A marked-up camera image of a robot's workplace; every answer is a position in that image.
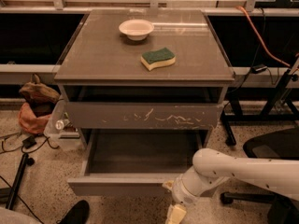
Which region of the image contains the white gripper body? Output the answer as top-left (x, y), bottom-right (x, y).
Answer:
top-left (172, 171), bottom-right (202, 205)

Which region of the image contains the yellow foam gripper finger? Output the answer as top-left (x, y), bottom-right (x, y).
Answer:
top-left (165, 204), bottom-right (187, 224)

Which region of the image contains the grey drawer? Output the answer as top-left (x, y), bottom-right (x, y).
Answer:
top-left (68, 130), bottom-right (210, 197)
top-left (65, 102), bottom-right (223, 130)

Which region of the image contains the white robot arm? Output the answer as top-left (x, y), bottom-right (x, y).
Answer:
top-left (165, 148), bottom-right (299, 224)

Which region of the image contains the grey drawer cabinet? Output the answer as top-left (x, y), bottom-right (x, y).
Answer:
top-left (53, 8), bottom-right (235, 151)

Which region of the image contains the black shoe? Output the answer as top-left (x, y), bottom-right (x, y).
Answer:
top-left (57, 200), bottom-right (90, 224)

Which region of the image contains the black office chair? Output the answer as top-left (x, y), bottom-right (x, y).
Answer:
top-left (221, 128), bottom-right (299, 224)

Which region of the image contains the green yellow sponge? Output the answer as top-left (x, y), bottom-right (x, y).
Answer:
top-left (140, 48), bottom-right (176, 71)

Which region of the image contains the clear plastic bin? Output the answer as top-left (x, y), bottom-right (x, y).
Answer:
top-left (44, 100), bottom-right (84, 151)

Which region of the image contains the black power adapter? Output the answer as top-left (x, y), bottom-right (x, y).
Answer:
top-left (251, 64), bottom-right (267, 74)

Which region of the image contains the black stand leg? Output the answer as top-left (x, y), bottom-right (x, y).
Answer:
top-left (0, 153), bottom-right (35, 210)

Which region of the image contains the white bowl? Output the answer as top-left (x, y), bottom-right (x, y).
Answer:
top-left (119, 20), bottom-right (154, 41)

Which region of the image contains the brown orange cloth bag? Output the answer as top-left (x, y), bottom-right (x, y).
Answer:
top-left (18, 74), bottom-right (60, 134)

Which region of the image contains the black desk frame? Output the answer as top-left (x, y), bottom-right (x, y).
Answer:
top-left (221, 58), bottom-right (299, 147)

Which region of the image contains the orange cable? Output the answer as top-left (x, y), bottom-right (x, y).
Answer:
top-left (235, 6), bottom-right (292, 68)

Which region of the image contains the black floor cable box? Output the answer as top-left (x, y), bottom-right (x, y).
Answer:
top-left (22, 136), bottom-right (36, 149)

